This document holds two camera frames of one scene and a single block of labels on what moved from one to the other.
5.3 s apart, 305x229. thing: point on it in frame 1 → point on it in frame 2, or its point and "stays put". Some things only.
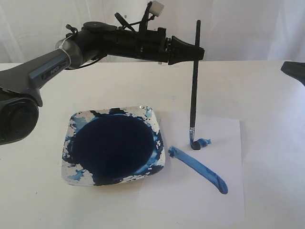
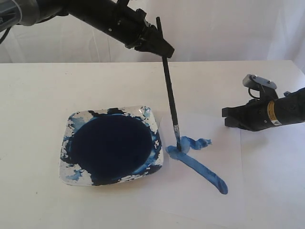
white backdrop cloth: (230, 30) stays put
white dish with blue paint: (110, 145) stays put
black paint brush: (194, 144) → (166, 65)
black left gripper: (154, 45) → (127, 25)
